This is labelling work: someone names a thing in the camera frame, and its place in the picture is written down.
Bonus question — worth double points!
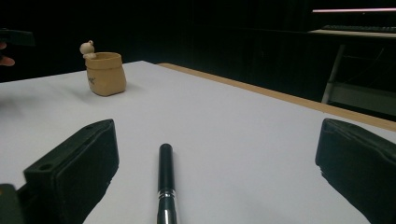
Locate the monitor with lit strip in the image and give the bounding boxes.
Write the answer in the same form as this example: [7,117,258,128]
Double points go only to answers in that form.
[312,7,396,14]

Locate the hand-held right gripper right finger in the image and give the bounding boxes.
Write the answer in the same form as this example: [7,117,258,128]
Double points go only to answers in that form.
[315,118,396,224]

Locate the white background desk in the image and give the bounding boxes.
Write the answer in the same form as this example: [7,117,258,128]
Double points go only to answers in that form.
[307,28,396,118]

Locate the black keyboard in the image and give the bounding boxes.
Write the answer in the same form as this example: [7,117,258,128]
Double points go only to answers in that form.
[321,24,396,34]

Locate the tan pen holder with bear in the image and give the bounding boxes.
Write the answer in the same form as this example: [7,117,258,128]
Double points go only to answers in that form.
[78,39,128,97]

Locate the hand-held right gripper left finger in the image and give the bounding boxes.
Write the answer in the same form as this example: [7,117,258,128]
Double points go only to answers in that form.
[17,119,120,224]

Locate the black pen with silver band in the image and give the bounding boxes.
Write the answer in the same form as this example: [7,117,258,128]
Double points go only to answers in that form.
[156,143,179,224]

